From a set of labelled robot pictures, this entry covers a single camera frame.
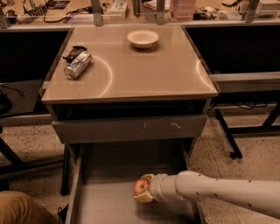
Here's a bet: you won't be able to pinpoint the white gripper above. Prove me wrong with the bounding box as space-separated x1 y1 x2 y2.
133 174 178 203

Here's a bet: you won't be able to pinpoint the red apple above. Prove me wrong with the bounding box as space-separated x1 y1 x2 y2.
133 178 150 194

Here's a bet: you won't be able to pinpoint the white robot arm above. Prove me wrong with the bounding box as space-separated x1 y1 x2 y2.
133 171 280 219

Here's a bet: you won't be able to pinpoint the open middle drawer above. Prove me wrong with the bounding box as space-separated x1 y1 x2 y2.
66 142 206 224

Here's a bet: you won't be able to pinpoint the closed top drawer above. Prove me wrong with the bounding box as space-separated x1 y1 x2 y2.
52 115 207 144

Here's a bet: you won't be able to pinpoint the grey drawer cabinet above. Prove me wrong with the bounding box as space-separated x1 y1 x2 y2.
38 24 220 197

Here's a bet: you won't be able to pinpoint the tan trouser knee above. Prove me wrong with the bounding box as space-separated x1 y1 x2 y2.
0 191 64 224

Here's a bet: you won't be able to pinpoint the silver soda can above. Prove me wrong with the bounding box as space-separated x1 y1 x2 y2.
64 51 92 80

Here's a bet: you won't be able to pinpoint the white bowl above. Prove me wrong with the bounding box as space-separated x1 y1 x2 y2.
127 30 159 49

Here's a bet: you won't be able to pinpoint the black snack wrapper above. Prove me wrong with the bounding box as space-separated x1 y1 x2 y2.
63 45 87 63

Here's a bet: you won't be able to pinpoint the pink stacked trays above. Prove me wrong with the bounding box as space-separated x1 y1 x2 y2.
169 0 196 21

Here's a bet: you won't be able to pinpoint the white box on bench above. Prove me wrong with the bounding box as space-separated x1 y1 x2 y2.
109 0 128 18

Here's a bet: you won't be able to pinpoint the black left table frame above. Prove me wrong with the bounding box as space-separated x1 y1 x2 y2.
0 128 64 176

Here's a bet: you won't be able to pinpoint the black table leg frame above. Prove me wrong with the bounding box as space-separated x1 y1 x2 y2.
215 101 280 159

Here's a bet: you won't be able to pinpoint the black coiled cable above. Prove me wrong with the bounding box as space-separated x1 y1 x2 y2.
22 3 49 18

